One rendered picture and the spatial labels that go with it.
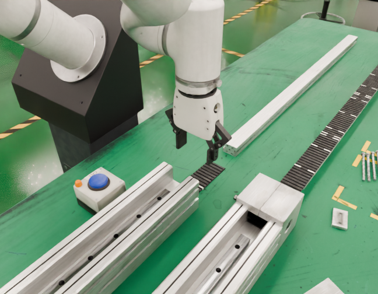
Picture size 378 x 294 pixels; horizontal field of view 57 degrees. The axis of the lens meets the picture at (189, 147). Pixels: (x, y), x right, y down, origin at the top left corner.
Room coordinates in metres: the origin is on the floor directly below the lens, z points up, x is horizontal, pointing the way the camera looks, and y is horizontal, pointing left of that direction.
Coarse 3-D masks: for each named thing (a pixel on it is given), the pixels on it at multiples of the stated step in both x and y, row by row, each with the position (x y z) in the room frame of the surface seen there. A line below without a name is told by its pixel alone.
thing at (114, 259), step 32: (128, 192) 0.49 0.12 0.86; (160, 192) 0.51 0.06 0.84; (192, 192) 0.51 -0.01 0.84; (96, 224) 0.41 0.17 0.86; (128, 224) 0.43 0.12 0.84; (160, 224) 0.43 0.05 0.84; (64, 256) 0.35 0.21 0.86; (96, 256) 0.36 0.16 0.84; (128, 256) 0.36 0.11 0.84; (32, 288) 0.30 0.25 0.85; (64, 288) 0.28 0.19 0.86; (96, 288) 0.30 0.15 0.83
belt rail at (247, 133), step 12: (348, 36) 1.45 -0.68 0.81; (336, 48) 1.33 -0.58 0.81; (348, 48) 1.37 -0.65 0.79; (324, 60) 1.22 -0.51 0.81; (336, 60) 1.26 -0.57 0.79; (312, 72) 1.12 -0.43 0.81; (324, 72) 1.17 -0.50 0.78; (300, 84) 1.04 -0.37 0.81; (312, 84) 1.09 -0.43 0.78; (288, 96) 0.96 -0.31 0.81; (264, 108) 0.88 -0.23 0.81; (276, 108) 0.88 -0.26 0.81; (252, 120) 0.82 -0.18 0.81; (264, 120) 0.82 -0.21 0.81; (240, 132) 0.76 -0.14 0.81; (252, 132) 0.76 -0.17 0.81; (228, 144) 0.71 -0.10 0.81; (240, 144) 0.71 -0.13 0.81
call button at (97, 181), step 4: (92, 176) 0.55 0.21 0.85; (96, 176) 0.55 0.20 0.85; (100, 176) 0.55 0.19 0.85; (104, 176) 0.55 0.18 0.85; (92, 180) 0.53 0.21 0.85; (96, 180) 0.53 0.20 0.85; (100, 180) 0.53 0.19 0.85; (104, 180) 0.53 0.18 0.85; (92, 184) 0.52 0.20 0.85; (96, 184) 0.52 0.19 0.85; (100, 184) 0.52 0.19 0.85; (104, 184) 0.53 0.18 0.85
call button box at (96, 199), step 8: (88, 176) 0.56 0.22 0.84; (112, 176) 0.56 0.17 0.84; (88, 184) 0.53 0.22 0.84; (112, 184) 0.54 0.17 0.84; (120, 184) 0.54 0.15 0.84; (80, 192) 0.52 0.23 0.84; (88, 192) 0.51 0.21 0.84; (96, 192) 0.51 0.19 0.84; (104, 192) 0.51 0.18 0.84; (112, 192) 0.52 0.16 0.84; (120, 192) 0.53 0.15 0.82; (80, 200) 0.52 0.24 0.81; (88, 200) 0.50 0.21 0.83; (96, 200) 0.49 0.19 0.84; (104, 200) 0.50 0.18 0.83; (112, 200) 0.51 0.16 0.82; (88, 208) 0.51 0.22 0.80; (96, 208) 0.49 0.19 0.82
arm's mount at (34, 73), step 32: (64, 0) 1.05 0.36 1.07; (96, 0) 0.99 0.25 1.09; (32, 64) 0.94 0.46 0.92; (128, 64) 0.90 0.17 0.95; (32, 96) 0.88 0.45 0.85; (64, 96) 0.82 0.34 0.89; (96, 96) 0.79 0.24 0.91; (128, 96) 0.88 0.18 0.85; (64, 128) 0.81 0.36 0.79; (96, 128) 0.77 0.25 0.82
